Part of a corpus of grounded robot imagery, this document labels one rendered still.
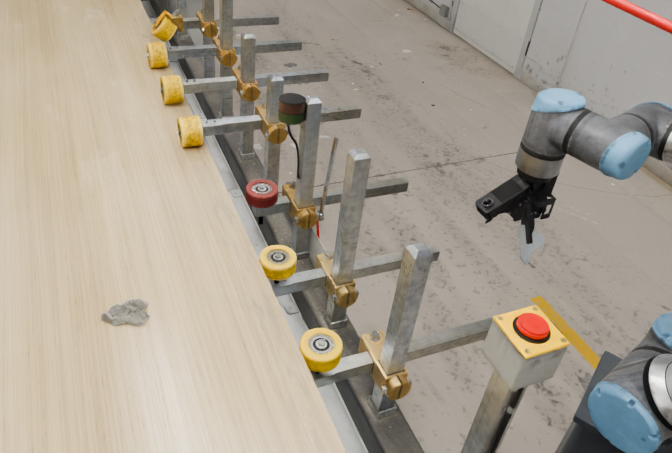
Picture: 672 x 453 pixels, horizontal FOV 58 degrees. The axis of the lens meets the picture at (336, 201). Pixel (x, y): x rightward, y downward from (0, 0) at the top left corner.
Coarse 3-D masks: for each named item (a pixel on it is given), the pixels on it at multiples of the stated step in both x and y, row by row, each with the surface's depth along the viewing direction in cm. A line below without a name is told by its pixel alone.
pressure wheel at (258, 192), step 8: (248, 184) 150; (256, 184) 151; (264, 184) 151; (272, 184) 151; (248, 192) 147; (256, 192) 148; (264, 192) 148; (272, 192) 148; (248, 200) 148; (256, 200) 147; (264, 200) 147; (272, 200) 148
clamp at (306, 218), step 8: (288, 184) 158; (288, 192) 155; (296, 208) 150; (304, 208) 150; (312, 208) 151; (296, 216) 151; (304, 216) 149; (312, 216) 150; (296, 224) 152; (304, 224) 150; (312, 224) 151
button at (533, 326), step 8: (520, 320) 76; (528, 320) 76; (536, 320) 77; (544, 320) 77; (520, 328) 76; (528, 328) 75; (536, 328) 76; (544, 328) 76; (528, 336) 75; (536, 336) 75; (544, 336) 75
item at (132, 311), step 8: (120, 304) 113; (128, 304) 114; (136, 304) 114; (144, 304) 115; (104, 312) 111; (112, 312) 112; (120, 312) 112; (128, 312) 112; (136, 312) 112; (144, 312) 113; (104, 320) 111; (112, 320) 111; (120, 320) 111; (128, 320) 111; (136, 320) 112; (144, 320) 112
